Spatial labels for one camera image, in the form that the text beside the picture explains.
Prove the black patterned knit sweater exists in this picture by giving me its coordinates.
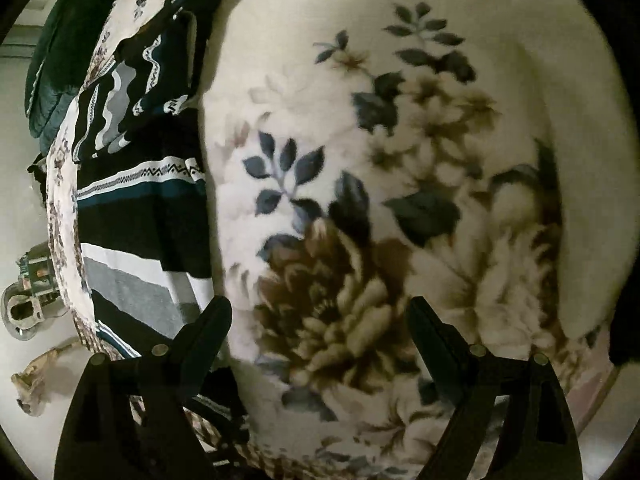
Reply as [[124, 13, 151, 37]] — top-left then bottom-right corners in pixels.
[[72, 0, 221, 358]]

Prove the brown crumpled item on floor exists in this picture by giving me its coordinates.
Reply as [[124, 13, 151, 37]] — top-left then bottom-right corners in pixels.
[[11, 338, 81, 417]]

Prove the white floral fleece blanket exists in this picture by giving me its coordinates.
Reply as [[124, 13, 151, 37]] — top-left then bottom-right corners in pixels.
[[48, 0, 639, 479]]

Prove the dark teal quilted duvet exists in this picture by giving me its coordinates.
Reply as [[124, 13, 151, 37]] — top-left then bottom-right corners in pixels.
[[24, 0, 115, 155]]

